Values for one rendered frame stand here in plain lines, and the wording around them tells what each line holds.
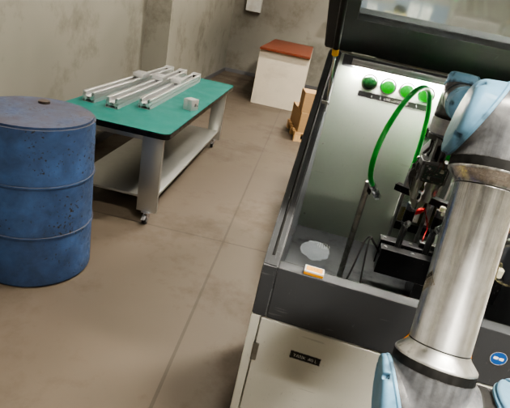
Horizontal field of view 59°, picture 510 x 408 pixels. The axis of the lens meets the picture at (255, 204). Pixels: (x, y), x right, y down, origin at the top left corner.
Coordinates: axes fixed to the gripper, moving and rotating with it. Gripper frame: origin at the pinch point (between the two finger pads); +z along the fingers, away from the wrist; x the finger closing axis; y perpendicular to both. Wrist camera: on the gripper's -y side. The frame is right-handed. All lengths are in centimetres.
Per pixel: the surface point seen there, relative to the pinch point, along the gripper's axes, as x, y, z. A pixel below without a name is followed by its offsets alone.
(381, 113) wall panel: -13.5, -31.3, -16.2
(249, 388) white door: -31, 23, 60
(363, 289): -9.1, 21.4, 18.0
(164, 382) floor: -69, -18, 113
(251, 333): -34, 23, 41
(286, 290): -27.5, 22.8, 23.8
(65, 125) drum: -148, -61, 27
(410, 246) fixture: 3.6, -4.8, 15.0
